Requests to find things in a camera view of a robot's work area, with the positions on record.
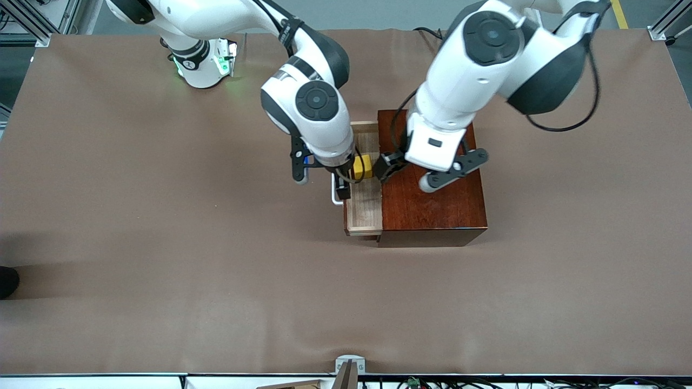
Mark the yellow block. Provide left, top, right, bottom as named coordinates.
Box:
left=351, top=155, right=374, bottom=180

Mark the light wood drawer white handle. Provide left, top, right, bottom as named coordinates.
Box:
left=331, top=122, right=383, bottom=237

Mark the dark red wooden cabinet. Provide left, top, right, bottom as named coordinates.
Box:
left=377, top=108, right=488, bottom=248

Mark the brown table cover sheet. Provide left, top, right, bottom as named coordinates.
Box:
left=0, top=28, right=692, bottom=376

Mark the brown cardboard piece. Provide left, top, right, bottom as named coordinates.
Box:
left=257, top=379, right=325, bottom=389

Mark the black shoe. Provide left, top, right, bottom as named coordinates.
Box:
left=0, top=266, right=20, bottom=300

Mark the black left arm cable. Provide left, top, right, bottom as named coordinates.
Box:
left=389, top=11, right=602, bottom=158

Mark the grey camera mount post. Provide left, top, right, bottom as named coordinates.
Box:
left=335, top=355, right=366, bottom=389

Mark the aluminium frame profile black foot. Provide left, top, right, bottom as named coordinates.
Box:
left=648, top=0, right=692, bottom=44

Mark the aluminium frame structure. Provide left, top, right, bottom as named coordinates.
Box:
left=0, top=0, right=82, bottom=48

